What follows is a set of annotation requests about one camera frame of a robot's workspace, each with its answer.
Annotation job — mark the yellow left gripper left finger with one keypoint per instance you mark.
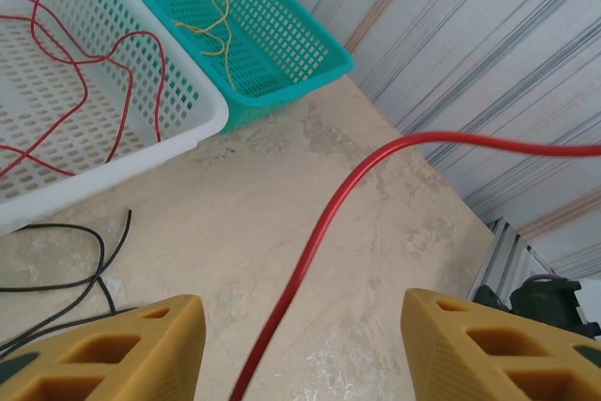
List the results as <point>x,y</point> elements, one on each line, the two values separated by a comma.
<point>155,363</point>

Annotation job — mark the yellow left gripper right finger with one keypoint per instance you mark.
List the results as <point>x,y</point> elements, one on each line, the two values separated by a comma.
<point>446,363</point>

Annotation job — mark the white perforated plastic basket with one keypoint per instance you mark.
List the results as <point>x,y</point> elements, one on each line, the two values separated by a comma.
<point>141,161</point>

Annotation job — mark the teal perforated plastic basket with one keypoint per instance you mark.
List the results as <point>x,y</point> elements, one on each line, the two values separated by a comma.
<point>291,91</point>

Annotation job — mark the aluminium frame rail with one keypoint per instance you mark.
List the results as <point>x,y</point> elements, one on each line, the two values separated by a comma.
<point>507,241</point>

